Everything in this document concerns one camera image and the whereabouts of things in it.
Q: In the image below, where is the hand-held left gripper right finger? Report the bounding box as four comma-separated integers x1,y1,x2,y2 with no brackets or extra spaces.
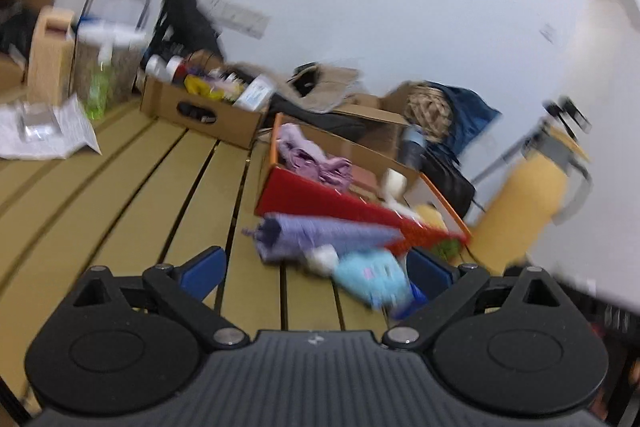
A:
382,248,577,351

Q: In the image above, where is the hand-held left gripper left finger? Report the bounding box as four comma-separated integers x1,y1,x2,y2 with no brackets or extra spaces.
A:
72,245,251,351

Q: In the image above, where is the white and yellow plush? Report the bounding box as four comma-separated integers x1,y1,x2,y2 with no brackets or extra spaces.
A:
414,203,447,230

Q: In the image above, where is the light blue plush toy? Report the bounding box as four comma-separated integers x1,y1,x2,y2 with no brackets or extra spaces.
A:
331,248,417,312

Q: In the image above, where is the white sponge block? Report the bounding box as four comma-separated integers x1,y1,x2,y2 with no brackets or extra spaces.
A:
381,168,407,200

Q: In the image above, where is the red cardboard box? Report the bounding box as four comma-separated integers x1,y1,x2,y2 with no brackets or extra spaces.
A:
254,113,472,259

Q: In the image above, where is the lilac fluffy towel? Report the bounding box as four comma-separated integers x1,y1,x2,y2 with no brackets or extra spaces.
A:
276,123,327,165

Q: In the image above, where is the black duffel bag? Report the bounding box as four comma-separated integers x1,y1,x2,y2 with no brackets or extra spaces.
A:
419,151,477,220

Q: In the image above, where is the slatted wooden folding table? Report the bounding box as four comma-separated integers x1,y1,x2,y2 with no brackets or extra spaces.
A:
0,97,531,403

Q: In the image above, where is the yellow thermos jug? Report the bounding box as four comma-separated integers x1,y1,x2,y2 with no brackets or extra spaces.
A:
469,116,595,277

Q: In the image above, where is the grey blue water bottle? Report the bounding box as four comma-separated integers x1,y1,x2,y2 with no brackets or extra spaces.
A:
399,126,427,168

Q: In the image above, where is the open cardboard box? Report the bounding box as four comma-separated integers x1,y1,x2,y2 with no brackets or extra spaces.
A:
320,93,413,164

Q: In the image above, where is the woven rattan ball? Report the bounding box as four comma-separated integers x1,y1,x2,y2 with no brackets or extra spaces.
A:
404,86,455,144

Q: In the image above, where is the brown cardboard tray box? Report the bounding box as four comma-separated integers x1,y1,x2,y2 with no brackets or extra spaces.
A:
139,72,275,151

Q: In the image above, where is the blue denim garment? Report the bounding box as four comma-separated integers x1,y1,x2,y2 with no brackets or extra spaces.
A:
424,81,502,158

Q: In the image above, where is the white paper sheet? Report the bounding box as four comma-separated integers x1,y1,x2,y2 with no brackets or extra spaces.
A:
0,94,102,160

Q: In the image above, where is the green pump bottle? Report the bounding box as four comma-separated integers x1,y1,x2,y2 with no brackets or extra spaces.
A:
84,47,115,122

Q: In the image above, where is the brown paper bag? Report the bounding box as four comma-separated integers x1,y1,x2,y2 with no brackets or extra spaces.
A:
286,62,362,114

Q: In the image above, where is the small clear plastic packet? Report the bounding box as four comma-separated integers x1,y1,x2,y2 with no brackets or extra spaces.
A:
19,103,64,142

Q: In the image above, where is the clear snack container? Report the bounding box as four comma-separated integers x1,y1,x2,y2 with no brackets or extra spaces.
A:
70,23,147,108

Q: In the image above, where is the tall wooden box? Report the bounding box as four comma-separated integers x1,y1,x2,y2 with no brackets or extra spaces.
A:
26,6,77,106

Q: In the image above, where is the large brown cardboard box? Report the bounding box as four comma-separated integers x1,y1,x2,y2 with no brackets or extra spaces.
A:
0,0,58,94

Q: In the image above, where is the black tripod with camera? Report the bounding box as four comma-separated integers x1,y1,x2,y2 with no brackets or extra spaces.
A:
471,97,593,188

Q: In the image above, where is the white wall outlet strip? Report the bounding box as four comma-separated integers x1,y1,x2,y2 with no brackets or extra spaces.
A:
206,0,272,41

